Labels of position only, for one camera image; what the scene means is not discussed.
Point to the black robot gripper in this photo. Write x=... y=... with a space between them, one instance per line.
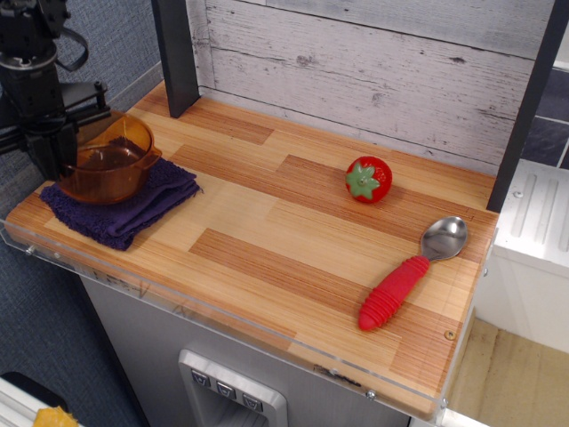
x=38 y=108

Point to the orange transparent plastic bowl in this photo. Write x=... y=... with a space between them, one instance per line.
x=113 y=160

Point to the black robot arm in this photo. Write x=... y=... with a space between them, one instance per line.
x=34 y=32

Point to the violet folded towel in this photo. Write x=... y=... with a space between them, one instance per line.
x=116 y=225

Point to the grey toy fridge cabinet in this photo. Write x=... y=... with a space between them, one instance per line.
x=148 y=337

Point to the yellow object at corner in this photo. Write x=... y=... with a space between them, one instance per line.
x=54 y=417

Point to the silver dispenser panel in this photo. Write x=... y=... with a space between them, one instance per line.
x=219 y=396

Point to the red toy tomato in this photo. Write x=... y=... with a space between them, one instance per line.
x=368 y=179

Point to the white toy sink unit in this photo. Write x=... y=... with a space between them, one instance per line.
x=524 y=286

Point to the dark grey left post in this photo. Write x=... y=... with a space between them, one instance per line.
x=176 y=53

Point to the dark grey post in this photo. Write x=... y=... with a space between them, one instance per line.
x=176 y=53
x=544 y=63

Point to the red handled metal spoon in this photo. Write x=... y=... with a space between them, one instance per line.
x=443 y=240

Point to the dark grey right post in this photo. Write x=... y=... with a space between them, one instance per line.
x=544 y=63

